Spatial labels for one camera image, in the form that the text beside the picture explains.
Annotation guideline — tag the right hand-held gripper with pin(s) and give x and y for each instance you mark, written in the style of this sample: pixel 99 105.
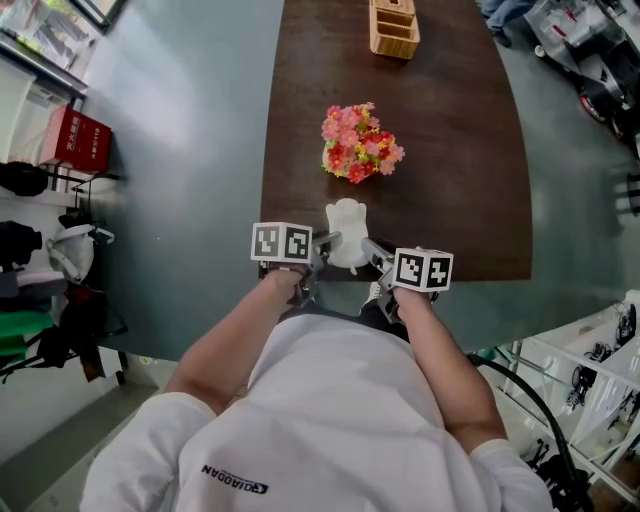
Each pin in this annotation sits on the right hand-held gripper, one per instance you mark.
pixel 422 270

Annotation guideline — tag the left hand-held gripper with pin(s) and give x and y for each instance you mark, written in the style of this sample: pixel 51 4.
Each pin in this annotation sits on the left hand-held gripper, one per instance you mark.
pixel 280 242

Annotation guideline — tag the white bear-shaped plastic figure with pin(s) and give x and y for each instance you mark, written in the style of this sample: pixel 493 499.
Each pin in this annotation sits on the white bear-shaped plastic figure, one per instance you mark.
pixel 347 230

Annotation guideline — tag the person's right forearm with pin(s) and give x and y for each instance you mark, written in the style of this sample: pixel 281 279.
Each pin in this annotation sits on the person's right forearm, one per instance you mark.
pixel 450 370

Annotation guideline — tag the person's left forearm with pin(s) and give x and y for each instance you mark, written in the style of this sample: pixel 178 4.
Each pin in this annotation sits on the person's left forearm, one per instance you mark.
pixel 230 340

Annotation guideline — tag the person's white patterned shoe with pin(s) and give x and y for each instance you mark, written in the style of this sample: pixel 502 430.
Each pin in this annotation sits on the person's white patterned shoe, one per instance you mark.
pixel 370 297

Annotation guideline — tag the person's dark trousers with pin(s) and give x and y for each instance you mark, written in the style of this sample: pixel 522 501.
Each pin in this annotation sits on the person's dark trousers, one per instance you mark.
pixel 340 305

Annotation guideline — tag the white pot of artificial flowers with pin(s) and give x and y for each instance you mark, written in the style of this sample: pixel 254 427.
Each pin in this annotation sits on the white pot of artificial flowers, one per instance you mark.
pixel 362 145

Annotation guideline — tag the dark wooden table white legs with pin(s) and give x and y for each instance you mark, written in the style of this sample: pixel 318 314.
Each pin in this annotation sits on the dark wooden table white legs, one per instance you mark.
pixel 450 150

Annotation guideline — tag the person's white shirt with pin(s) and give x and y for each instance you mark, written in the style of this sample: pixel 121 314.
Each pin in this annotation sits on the person's white shirt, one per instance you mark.
pixel 325 425

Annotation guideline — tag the wooden organizer box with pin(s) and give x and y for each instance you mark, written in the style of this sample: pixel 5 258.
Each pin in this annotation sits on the wooden organizer box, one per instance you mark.
pixel 394 30

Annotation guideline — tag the black gadget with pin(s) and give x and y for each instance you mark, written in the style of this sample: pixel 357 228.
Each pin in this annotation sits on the black gadget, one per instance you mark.
pixel 599 351
pixel 580 387
pixel 626 322

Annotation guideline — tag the white paper cup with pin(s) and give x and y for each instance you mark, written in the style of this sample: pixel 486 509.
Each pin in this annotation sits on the white paper cup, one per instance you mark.
pixel 539 50

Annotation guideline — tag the black coat rack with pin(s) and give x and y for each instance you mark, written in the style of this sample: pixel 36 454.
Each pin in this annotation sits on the black coat rack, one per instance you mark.
pixel 75 320

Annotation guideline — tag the red box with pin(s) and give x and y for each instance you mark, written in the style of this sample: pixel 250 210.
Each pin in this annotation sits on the red box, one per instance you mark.
pixel 80 140

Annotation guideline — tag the black folding stand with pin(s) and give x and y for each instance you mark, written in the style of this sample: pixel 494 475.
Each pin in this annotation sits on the black folding stand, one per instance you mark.
pixel 555 465

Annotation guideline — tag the gray wheeled robot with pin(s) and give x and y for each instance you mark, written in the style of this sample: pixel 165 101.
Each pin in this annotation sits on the gray wheeled robot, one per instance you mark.
pixel 600 75

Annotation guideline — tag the green jacket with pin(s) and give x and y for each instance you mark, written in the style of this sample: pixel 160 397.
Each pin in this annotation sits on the green jacket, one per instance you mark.
pixel 20 340

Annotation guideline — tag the large glass window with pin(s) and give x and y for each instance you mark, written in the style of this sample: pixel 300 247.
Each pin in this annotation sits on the large glass window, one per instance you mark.
pixel 45 35

